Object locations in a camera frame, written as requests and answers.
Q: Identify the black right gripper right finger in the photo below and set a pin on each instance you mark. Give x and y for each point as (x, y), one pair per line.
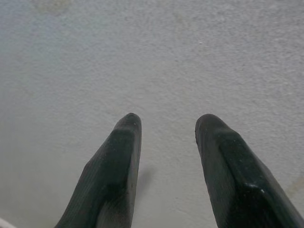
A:
(237, 185)

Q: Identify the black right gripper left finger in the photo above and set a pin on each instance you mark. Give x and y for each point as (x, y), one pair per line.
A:
(109, 178)

